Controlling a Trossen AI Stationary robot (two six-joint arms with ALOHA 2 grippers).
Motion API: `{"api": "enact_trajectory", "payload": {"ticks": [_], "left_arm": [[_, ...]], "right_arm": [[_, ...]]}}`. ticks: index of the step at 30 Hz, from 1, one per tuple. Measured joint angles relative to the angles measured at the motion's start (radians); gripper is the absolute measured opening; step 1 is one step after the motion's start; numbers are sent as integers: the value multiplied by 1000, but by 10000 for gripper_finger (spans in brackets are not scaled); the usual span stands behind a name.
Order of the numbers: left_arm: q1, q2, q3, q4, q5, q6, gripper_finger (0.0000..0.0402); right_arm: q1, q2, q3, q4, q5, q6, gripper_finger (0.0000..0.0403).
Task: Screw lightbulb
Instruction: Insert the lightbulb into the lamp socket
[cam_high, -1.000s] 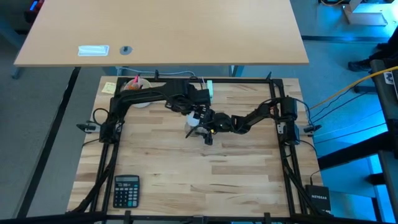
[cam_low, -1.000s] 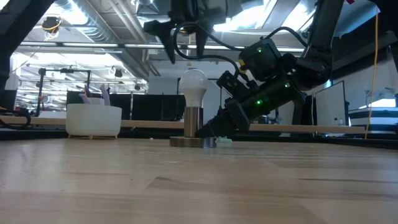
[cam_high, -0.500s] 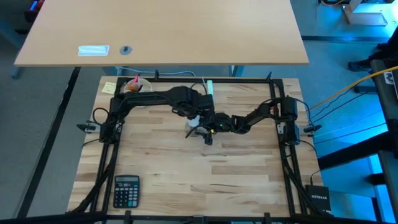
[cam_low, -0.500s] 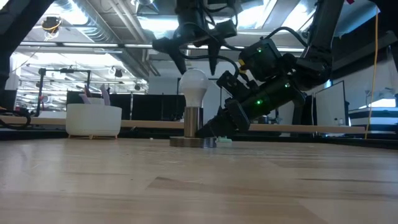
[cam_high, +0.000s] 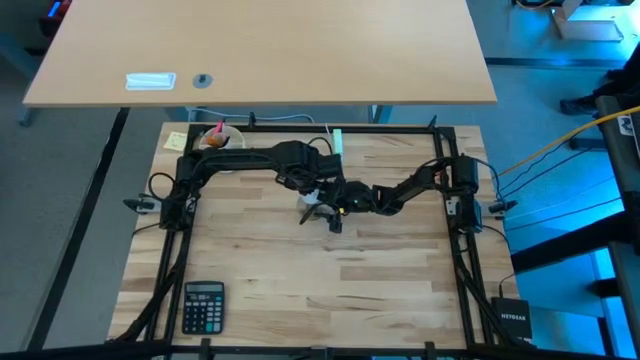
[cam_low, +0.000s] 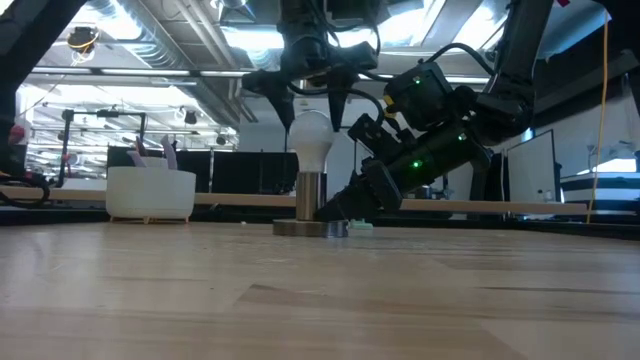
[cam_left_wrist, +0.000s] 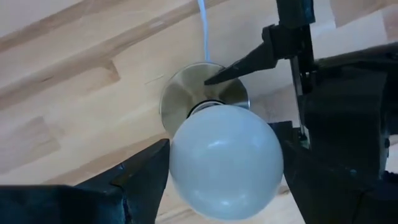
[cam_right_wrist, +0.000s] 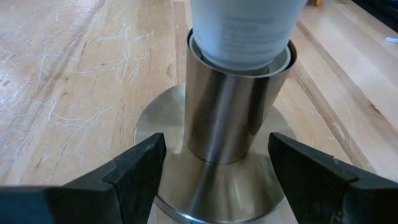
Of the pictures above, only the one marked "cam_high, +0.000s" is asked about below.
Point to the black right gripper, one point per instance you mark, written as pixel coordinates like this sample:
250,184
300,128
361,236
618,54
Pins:
357,197

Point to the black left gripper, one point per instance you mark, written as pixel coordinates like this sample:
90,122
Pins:
307,179

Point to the white lightbulb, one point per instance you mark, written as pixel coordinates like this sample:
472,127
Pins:
311,198

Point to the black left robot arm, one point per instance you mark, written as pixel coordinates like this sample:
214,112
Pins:
240,155

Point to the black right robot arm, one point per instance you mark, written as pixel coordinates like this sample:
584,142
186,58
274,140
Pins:
410,187

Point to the light green highlighter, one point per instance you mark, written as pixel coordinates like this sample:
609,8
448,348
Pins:
338,140

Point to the white ribbed pen cup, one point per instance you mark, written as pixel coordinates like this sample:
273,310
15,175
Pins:
235,137

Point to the orange marker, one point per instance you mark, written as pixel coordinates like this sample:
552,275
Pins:
216,141

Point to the pink marker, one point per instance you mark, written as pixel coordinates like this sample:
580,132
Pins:
220,127

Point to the yellow sticky note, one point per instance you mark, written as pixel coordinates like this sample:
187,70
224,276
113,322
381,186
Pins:
175,141

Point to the black crossbar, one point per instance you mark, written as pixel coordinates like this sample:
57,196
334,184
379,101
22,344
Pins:
320,353

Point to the tan wooden desk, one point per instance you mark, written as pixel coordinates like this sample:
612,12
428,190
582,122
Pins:
260,50

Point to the black desk calculator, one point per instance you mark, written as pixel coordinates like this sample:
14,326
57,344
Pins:
203,307

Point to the person's foot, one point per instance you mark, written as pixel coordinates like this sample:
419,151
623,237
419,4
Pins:
595,95

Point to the dark grey cart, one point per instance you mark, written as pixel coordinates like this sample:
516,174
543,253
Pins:
625,170

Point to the white cardboard box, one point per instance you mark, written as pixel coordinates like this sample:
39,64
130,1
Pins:
587,22

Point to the black metal table frame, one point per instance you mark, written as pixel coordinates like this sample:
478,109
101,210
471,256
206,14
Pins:
350,129

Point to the black Netgear network switch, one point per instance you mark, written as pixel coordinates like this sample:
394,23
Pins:
512,317

